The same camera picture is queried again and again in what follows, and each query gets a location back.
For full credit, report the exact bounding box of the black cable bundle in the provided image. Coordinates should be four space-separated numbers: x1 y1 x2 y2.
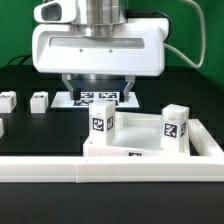
6 54 34 67

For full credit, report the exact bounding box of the white block at left edge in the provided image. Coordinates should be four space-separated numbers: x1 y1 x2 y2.
0 118 4 139

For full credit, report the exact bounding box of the white L-shaped obstacle fence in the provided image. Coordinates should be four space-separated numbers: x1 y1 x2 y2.
0 119 224 183

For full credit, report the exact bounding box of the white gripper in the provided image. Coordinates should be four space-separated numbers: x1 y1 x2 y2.
32 18 169 102

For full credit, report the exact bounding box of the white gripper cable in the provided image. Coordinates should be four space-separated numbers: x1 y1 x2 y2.
126 0 207 70

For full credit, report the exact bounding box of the white square table top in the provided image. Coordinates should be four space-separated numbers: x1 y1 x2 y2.
83 112 190 157

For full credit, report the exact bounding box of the white marker plate with tags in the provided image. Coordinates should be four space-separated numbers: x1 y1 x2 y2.
51 92 139 108

